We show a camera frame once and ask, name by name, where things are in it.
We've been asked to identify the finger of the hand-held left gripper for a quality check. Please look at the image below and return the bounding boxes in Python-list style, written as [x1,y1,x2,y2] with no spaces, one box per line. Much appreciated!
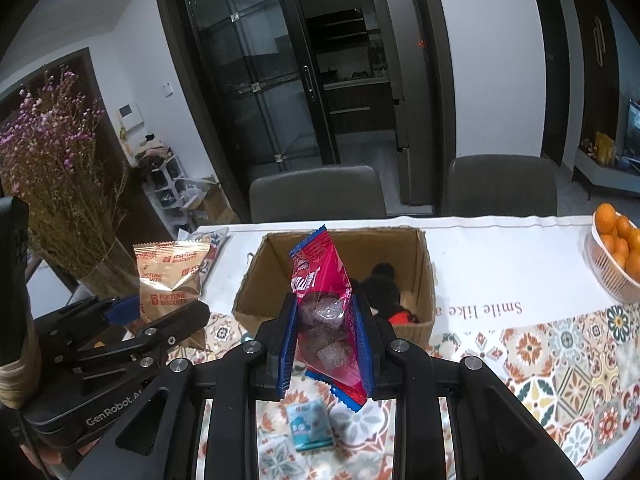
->
[70,301,212,378]
[35,295,143,356]

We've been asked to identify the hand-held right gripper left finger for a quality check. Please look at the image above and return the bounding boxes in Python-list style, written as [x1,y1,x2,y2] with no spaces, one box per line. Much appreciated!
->
[67,292,301,480]

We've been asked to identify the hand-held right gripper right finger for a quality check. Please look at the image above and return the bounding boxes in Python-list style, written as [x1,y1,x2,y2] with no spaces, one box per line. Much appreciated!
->
[351,294,586,480]

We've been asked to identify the brown biscuit packet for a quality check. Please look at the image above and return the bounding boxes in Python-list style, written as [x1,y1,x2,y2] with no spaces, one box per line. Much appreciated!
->
[132,240,212,326]

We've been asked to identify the black plush toy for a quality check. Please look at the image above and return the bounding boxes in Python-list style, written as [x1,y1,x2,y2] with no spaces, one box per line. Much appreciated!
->
[347,261,421,325]

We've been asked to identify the red candy packet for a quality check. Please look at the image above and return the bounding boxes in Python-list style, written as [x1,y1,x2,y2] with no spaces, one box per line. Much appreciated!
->
[290,225,371,411]

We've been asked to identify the brown cardboard box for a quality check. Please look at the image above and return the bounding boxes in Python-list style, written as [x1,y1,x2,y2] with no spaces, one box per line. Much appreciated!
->
[232,227,437,356]

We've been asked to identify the person's left hand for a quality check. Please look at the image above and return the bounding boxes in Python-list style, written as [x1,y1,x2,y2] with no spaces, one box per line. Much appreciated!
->
[22,440,63,468]

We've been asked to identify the glass vase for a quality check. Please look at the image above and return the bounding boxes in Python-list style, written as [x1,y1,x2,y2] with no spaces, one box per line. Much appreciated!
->
[77,237,143,301]

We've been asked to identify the small blue packet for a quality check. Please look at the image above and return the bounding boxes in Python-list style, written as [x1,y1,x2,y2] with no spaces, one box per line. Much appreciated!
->
[286,401,335,453]

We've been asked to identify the patterned packet near vase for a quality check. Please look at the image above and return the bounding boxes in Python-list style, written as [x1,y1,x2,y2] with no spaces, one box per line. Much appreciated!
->
[192,227,230,281]

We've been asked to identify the small cardboard carton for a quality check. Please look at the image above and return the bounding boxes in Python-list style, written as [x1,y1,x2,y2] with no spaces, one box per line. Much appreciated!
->
[192,180,241,226]

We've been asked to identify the white shoe rack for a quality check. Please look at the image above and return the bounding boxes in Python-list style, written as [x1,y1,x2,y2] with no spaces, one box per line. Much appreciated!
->
[142,152,191,211]

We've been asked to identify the dried purple flower bouquet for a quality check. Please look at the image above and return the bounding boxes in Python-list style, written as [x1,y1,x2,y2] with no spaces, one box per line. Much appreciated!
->
[0,67,131,281]

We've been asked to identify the grey dining chair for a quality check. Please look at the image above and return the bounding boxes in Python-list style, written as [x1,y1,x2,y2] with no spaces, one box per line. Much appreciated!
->
[440,155,558,218]
[249,165,388,223]

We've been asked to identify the white tile-print tablecloth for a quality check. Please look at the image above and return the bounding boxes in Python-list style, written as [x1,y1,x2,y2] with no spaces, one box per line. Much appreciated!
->
[177,215,640,480]

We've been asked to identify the grey refrigerator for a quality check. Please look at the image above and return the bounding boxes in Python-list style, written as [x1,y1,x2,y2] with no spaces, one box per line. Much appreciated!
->
[372,0,436,207]

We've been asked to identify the white plastic fruit basket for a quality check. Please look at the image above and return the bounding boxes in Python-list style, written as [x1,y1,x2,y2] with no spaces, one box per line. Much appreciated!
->
[584,230,640,303]

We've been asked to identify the dark sliding glass door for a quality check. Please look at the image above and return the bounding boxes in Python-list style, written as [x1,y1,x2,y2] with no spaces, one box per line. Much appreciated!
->
[154,0,446,211]

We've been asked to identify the pile of oranges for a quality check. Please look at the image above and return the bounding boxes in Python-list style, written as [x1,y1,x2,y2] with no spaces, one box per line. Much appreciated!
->
[592,202,640,283]

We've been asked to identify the white low cabinet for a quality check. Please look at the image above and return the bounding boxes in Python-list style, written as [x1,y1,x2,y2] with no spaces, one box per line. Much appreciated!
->
[572,145,640,201]

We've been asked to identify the yellow packets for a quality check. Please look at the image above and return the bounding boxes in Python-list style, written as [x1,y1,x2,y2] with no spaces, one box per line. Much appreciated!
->
[594,131,617,166]

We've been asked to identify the dark interior door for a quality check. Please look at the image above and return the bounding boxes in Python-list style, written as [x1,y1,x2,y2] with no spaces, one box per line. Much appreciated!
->
[535,0,573,168]

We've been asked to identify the television screen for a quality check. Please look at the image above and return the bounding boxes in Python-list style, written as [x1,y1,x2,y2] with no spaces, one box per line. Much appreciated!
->
[625,100,640,151]

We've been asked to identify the white wall intercom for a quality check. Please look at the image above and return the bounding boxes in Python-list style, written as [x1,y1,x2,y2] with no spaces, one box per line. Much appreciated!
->
[117,103,146,131]

